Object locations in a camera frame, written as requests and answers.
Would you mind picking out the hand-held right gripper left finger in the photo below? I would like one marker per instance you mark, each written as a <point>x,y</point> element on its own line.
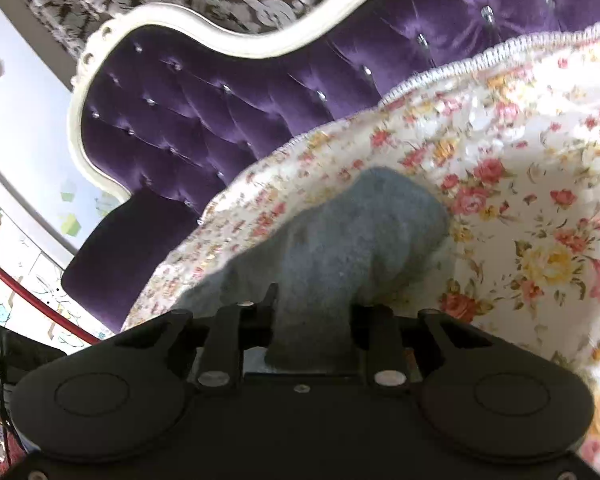
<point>261,310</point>

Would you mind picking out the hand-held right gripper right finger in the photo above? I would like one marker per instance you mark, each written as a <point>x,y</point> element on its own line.
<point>367,320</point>

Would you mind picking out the grey argyle sweater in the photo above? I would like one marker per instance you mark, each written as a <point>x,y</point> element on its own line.
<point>340,260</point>

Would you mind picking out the purple velvet bed side panel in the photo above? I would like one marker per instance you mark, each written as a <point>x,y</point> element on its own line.
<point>130,270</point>

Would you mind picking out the floral bedspread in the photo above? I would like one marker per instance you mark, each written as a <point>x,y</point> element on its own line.
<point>530,185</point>

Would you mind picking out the black box device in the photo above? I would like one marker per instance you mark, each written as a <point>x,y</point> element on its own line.
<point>20,360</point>

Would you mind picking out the purple tufted headboard white frame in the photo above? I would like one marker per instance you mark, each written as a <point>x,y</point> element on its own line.
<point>190,105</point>

